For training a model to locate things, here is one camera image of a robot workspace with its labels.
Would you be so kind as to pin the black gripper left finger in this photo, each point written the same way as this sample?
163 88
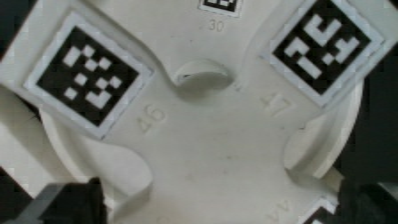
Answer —
67 204

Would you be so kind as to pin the white cross-shaped table base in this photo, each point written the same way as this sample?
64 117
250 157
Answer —
201 133

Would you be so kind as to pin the white round table top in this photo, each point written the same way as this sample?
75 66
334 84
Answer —
330 133

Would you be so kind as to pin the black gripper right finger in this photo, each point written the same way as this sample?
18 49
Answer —
368 203

